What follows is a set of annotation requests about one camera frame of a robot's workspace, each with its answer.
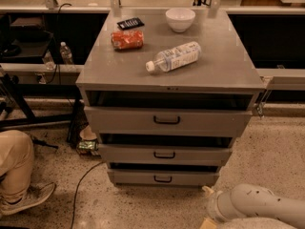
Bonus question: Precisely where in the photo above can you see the grey sneaker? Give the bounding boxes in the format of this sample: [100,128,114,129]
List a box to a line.
[0,182,56,216]

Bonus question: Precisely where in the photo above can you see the grey top drawer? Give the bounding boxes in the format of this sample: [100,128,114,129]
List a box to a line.
[85,107,252,137]

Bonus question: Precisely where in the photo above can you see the grey bottom drawer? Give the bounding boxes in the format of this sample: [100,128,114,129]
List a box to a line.
[108,169,219,186]

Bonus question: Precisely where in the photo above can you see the black floor cable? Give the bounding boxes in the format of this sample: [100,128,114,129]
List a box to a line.
[70,161,105,229]

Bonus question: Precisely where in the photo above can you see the black snack packet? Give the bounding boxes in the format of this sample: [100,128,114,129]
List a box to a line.
[117,17,144,31]

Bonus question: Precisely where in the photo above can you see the grey metal drawer cabinet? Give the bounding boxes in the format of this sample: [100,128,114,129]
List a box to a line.
[76,10,264,186]

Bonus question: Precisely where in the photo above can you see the orange crushed soda can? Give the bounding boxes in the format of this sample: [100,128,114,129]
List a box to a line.
[112,31,144,50]

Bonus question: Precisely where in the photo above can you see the small water bottle background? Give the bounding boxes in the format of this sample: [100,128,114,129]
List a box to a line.
[60,42,73,65]

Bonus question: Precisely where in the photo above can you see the grey middle drawer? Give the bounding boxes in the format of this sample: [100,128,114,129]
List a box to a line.
[99,144,231,166]

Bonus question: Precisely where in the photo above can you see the white ceramic bowl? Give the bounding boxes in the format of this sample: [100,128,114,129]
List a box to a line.
[165,8,195,32]

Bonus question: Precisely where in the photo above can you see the person leg khaki trousers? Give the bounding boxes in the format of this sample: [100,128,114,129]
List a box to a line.
[0,130,34,203]

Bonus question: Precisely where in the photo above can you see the black handheld tool on floor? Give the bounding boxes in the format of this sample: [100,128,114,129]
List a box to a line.
[32,138,59,150]

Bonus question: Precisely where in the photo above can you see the black hanging cable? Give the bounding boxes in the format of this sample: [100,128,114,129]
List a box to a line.
[47,2,72,84]

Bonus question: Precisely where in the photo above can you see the clear plastic water bottle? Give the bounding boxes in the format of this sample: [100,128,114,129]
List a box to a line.
[146,41,201,73]

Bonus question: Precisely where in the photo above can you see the black metal stand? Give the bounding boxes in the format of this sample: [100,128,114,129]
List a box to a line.
[0,67,81,130]

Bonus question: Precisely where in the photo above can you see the grey drawer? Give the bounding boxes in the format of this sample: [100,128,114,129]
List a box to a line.
[108,169,219,186]
[85,107,252,137]
[99,144,231,166]

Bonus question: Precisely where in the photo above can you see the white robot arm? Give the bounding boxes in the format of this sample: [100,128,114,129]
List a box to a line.
[200,183,305,229]

